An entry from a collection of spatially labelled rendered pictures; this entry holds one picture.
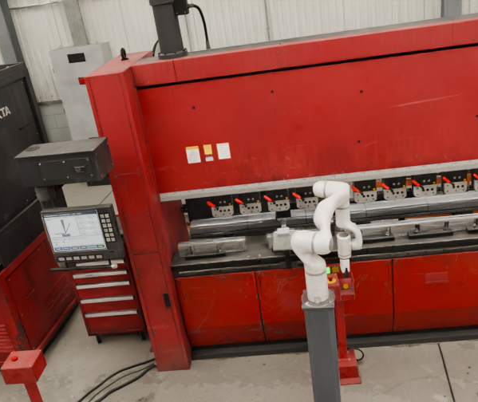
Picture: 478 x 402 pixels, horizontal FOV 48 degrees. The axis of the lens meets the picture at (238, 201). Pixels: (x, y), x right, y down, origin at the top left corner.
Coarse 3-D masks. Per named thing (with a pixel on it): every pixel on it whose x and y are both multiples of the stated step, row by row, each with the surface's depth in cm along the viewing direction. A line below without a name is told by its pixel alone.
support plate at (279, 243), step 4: (276, 232) 389; (292, 232) 385; (276, 236) 383; (284, 236) 382; (288, 236) 381; (276, 240) 378; (280, 240) 377; (284, 240) 376; (288, 240) 375; (276, 244) 372; (280, 244) 372; (284, 244) 371; (288, 244) 370; (276, 248) 367; (280, 248) 367; (284, 248) 366; (288, 248) 365
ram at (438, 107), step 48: (144, 96) 352; (192, 96) 350; (240, 96) 348; (288, 96) 347; (336, 96) 345; (384, 96) 343; (432, 96) 341; (192, 144) 364; (240, 144) 362; (288, 144) 360; (336, 144) 358; (384, 144) 356; (432, 144) 354; (240, 192) 376
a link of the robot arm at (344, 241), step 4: (340, 232) 342; (344, 232) 341; (340, 236) 338; (344, 236) 337; (348, 236) 337; (340, 240) 337; (344, 240) 336; (348, 240) 337; (340, 244) 339; (344, 244) 338; (348, 244) 338; (340, 248) 340; (344, 248) 339; (348, 248) 339; (352, 248) 341; (340, 252) 342; (344, 252) 341; (348, 252) 341
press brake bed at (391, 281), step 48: (192, 288) 398; (240, 288) 396; (288, 288) 393; (384, 288) 389; (432, 288) 386; (192, 336) 419; (240, 336) 417; (288, 336) 416; (336, 336) 417; (384, 336) 414; (432, 336) 407
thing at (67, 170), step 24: (48, 144) 331; (72, 144) 324; (96, 144) 316; (24, 168) 318; (48, 168) 315; (72, 168) 314; (96, 168) 312; (48, 192) 332; (48, 240) 348; (72, 264) 356
